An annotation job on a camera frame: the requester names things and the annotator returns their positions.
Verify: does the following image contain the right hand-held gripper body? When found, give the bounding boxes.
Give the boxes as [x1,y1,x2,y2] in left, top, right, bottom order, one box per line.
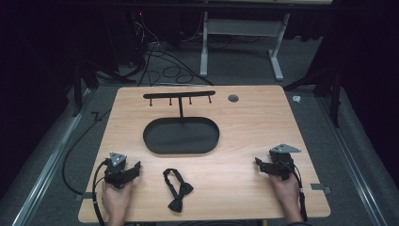
[268,143,302,182]

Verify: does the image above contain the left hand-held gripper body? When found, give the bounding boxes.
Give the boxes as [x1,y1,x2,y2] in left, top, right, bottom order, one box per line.
[104,152,133,190]

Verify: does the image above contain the person's left hand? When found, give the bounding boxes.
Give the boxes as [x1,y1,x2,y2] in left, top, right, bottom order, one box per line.
[101,180,135,222]

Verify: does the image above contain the person's right hand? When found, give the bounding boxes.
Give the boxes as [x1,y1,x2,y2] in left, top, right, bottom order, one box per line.
[268,172,304,222]

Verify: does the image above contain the black bow tie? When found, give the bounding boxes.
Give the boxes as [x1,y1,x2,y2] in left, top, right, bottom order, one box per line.
[162,168,195,214]

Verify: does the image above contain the black hook stand with tray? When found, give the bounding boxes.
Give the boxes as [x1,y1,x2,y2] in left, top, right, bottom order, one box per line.
[142,89,221,155]

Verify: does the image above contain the black tripod stand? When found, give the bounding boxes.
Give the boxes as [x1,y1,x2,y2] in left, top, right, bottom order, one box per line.
[71,57,136,118]
[282,66,343,128]

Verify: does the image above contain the dark box with red light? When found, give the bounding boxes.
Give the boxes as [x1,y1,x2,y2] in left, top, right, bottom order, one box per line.
[130,8,183,50]

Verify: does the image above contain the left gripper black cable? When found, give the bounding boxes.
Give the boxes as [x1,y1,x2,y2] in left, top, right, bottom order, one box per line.
[91,159,109,226]

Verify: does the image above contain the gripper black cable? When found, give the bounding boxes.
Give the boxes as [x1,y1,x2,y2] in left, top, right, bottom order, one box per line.
[281,159,310,223]
[91,159,109,226]

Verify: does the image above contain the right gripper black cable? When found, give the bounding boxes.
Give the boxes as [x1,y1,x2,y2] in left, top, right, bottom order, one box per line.
[281,159,310,223]

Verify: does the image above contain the grey metal table bracket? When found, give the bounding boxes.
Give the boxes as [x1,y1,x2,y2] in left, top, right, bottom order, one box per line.
[74,191,95,202]
[310,183,332,194]

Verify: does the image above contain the black floor cable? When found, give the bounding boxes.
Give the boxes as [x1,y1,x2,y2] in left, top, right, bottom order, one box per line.
[61,108,113,196]

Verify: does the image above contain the aluminium floor rail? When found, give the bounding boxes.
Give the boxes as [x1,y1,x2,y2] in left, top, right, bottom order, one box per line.
[315,93,391,226]
[11,89,95,226]

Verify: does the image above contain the tangle of black floor cables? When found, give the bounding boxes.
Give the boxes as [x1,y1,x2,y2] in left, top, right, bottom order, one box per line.
[127,12,215,88]

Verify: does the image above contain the white desk frame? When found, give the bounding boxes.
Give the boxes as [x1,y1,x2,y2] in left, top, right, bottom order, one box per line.
[199,0,333,82]

